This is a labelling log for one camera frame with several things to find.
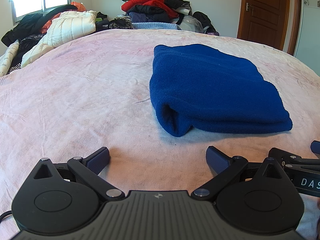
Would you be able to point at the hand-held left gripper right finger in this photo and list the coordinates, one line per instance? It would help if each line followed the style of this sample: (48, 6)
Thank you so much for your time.
(217, 160)

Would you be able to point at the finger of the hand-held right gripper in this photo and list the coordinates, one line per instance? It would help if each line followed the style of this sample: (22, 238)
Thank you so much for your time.
(316, 148)
(277, 153)

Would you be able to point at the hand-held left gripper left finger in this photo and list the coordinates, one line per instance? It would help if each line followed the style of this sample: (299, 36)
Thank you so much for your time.
(98, 160)

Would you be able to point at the blue knit sweater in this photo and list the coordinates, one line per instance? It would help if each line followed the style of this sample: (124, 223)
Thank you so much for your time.
(212, 85)

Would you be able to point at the black and white clothes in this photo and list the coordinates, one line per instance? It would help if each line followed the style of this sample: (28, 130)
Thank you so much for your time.
(178, 3)

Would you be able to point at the pink bed blanket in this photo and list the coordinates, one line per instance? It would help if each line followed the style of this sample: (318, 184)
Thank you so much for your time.
(75, 92)

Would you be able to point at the zebra print garment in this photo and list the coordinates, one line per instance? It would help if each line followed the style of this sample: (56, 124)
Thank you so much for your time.
(14, 68)

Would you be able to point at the purple bag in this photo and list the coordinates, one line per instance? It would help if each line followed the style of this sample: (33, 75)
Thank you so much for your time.
(213, 33)

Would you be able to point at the dark patterned garment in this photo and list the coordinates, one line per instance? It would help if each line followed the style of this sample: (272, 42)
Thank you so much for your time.
(27, 43)

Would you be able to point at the leopard print garment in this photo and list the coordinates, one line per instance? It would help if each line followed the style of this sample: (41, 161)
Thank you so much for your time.
(120, 24)

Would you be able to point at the white puffer jacket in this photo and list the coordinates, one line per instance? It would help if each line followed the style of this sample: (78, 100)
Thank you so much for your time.
(72, 25)

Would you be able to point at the white patterned quilt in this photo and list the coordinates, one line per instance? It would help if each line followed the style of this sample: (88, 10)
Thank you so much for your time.
(8, 55)

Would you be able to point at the clear plastic bag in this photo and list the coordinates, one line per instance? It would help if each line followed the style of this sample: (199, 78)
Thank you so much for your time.
(191, 23)

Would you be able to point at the brown wooden door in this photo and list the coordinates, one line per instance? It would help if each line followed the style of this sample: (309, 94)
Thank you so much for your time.
(267, 12)

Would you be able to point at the black backpack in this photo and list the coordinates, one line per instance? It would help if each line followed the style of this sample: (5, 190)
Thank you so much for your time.
(203, 18)

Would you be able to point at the light blue blanket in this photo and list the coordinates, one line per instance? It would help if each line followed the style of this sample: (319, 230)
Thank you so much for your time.
(155, 26)

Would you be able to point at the navy garment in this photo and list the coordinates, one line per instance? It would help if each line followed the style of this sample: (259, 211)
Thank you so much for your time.
(138, 17)

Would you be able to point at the orange garment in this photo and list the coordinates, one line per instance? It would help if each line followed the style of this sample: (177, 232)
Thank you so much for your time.
(78, 5)

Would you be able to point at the black padded jacket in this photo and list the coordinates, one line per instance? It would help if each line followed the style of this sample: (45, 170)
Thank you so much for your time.
(155, 12)

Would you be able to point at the window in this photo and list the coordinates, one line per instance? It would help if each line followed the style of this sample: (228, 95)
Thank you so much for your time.
(37, 3)

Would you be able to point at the floral wall sticker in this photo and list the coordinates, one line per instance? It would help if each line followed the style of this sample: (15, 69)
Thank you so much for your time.
(306, 2)

